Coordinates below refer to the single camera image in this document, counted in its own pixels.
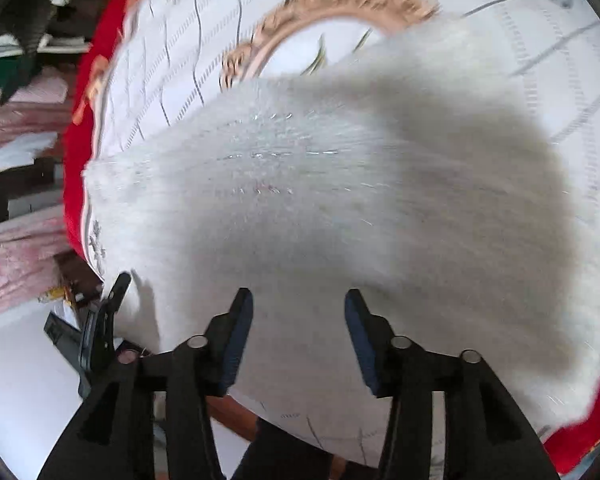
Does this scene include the pink floral cloth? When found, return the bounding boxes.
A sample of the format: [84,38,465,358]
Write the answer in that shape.
[0,77,83,323]

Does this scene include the white fuzzy cardigan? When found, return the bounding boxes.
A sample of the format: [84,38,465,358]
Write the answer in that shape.
[82,15,600,426]

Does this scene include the white diamond-pattern cloth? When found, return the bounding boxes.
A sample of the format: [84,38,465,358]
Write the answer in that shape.
[82,0,600,466]

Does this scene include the red floral blanket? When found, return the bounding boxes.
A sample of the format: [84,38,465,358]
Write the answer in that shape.
[62,0,600,476]

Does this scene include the person's dark pants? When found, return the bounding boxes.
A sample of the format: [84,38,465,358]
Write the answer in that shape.
[230,417,381,480]

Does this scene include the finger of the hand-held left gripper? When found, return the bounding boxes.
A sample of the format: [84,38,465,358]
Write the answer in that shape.
[77,271,133,396]
[43,310,90,362]

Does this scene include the dark green garment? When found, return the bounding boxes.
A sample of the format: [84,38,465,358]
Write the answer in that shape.
[0,55,31,89]

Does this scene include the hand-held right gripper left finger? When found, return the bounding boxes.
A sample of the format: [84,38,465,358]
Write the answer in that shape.
[37,287,255,480]

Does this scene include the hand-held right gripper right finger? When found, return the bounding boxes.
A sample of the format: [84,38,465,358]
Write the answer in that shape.
[344,288,563,480]

